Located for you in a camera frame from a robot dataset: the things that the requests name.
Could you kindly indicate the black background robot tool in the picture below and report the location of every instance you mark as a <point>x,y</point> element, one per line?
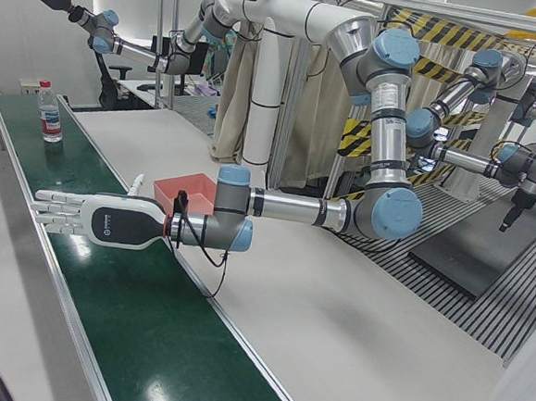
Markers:
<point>514,210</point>

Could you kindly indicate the pink plastic basket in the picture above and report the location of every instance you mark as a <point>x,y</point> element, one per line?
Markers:
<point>190,190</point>

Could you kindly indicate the black floor platform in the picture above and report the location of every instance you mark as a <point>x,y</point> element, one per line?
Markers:
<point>467,262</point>

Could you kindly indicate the clear red-capped water bottle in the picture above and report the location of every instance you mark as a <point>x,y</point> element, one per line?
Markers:
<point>50,118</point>

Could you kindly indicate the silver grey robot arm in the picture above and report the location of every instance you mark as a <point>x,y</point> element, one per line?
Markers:
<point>135,53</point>
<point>390,126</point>

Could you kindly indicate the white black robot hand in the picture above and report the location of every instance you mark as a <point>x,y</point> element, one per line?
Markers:
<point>122,221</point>

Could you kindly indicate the green conveyor belt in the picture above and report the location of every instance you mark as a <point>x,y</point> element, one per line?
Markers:
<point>147,316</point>

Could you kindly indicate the beige curtain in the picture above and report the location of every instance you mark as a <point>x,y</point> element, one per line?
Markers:
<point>233,114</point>

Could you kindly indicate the black monitor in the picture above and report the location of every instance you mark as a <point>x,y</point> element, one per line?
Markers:
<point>188,62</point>

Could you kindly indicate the yellow black safety barrier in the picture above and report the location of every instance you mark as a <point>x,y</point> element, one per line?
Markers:
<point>448,31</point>

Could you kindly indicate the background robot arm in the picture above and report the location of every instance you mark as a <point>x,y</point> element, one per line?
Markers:
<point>461,159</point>

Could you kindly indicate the black office chair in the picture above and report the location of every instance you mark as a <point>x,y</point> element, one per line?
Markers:
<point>112,88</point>

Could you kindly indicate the colourful patterned box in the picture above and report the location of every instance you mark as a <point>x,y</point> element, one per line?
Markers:
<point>217,52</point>

